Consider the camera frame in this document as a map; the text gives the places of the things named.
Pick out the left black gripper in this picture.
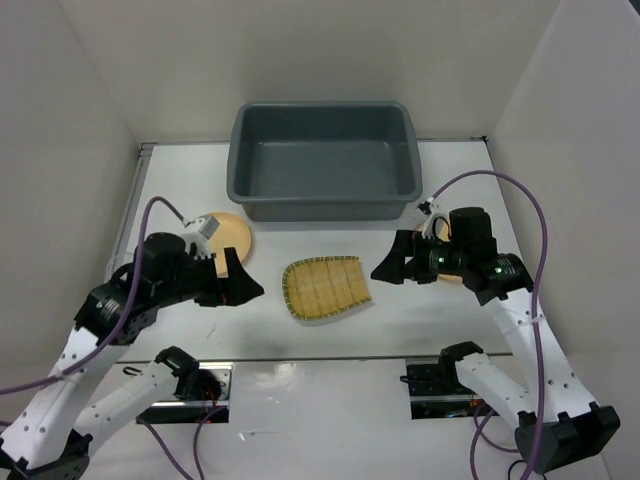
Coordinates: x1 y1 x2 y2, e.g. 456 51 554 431
155 246 264 307

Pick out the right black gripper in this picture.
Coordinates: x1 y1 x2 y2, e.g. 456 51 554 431
370 228 468 284

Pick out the tan plastic plate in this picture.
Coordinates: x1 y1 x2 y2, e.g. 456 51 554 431
420 216 462 285
207 212 252 277

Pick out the woven bamboo tray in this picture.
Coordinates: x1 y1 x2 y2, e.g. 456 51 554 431
281 256 372 321

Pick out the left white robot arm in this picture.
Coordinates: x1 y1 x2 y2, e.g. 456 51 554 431
1 233 264 479

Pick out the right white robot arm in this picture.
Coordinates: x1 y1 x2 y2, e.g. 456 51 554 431
371 207 620 474

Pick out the grey plastic bin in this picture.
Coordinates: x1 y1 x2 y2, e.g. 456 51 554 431
226 101 423 222

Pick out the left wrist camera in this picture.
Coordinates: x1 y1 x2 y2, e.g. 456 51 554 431
181 214 219 255

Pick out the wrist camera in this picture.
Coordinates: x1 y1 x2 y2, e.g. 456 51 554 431
181 214 219 255
417 197 449 239

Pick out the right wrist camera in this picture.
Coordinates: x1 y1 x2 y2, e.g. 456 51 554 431
417 197 449 239

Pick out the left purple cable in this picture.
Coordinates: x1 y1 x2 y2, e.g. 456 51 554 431
0 196 187 396

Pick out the purple cable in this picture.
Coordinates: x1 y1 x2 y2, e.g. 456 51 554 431
432 170 550 474
0 196 187 396

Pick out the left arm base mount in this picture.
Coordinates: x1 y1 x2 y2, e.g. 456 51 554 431
139 362 233 425

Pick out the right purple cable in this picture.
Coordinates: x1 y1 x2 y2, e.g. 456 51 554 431
432 170 550 474

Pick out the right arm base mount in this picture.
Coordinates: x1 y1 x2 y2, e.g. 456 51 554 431
399 358 489 420

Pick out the aluminium table edge rail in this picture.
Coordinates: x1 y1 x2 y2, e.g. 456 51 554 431
108 142 156 261

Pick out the black cable loop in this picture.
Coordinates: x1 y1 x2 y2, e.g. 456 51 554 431
508 460 539 480

